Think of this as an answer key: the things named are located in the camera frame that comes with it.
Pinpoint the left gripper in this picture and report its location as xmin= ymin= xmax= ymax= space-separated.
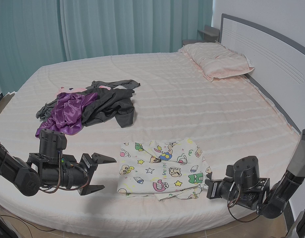
xmin=61 ymin=153 xmax=117 ymax=196

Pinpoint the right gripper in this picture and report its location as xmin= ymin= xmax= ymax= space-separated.
xmin=205 ymin=177 xmax=236 ymax=200

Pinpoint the white printed pyjama top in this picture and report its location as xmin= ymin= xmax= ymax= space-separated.
xmin=116 ymin=138 xmax=213 ymax=202

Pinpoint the bed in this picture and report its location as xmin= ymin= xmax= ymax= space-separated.
xmin=0 ymin=13 xmax=305 ymax=238

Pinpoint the purple garment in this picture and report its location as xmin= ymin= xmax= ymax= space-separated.
xmin=38 ymin=92 xmax=98 ymax=136

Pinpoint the black garment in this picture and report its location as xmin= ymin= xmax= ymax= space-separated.
xmin=82 ymin=79 xmax=141 ymax=129

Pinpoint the dark grey garment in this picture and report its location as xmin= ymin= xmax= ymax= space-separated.
xmin=35 ymin=100 xmax=59 ymax=120

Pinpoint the pink garment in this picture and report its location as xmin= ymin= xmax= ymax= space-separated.
xmin=55 ymin=84 xmax=111 ymax=96

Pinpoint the pale pink pillow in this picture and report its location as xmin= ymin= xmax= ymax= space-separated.
xmin=177 ymin=42 xmax=256 ymax=82

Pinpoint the blue-green curtain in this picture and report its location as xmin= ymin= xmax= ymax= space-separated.
xmin=0 ymin=0 xmax=214 ymax=95

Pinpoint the grey bedside table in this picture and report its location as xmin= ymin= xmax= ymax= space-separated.
xmin=182 ymin=24 xmax=220 ymax=46

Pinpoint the black cable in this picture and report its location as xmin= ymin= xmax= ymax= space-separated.
xmin=227 ymin=199 xmax=261 ymax=223
xmin=0 ymin=214 xmax=57 ymax=233

